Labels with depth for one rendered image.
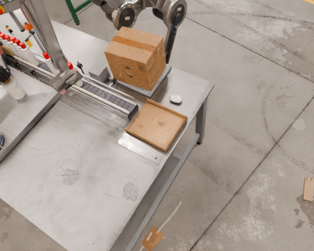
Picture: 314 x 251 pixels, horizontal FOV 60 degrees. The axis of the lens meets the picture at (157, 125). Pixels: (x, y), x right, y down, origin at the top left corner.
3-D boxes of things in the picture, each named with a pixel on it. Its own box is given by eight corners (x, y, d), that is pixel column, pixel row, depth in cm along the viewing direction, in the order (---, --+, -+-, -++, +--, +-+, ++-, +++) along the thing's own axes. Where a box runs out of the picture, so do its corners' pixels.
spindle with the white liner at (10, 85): (13, 99, 187) (-15, 70, 161) (22, 90, 190) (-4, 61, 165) (21, 104, 184) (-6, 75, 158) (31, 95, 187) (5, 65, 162)
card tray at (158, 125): (125, 131, 171) (123, 127, 167) (147, 101, 181) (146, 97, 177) (165, 152, 160) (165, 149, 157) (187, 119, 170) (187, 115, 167)
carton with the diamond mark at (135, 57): (113, 78, 191) (103, 50, 168) (129, 55, 201) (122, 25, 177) (151, 91, 182) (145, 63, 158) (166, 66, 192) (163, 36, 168)
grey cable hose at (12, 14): (19, 31, 193) (2, 5, 175) (23, 28, 194) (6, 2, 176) (23, 33, 192) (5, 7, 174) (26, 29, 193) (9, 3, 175)
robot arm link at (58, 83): (62, 58, 127) (59, 59, 134) (42, 72, 124) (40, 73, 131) (78, 78, 132) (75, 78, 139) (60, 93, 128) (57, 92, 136)
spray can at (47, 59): (53, 75, 195) (39, 55, 177) (57, 70, 197) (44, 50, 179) (58, 77, 193) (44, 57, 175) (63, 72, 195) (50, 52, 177)
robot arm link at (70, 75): (79, 75, 133) (71, 66, 131) (68, 84, 131) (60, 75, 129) (78, 78, 139) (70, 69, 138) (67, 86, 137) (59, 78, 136)
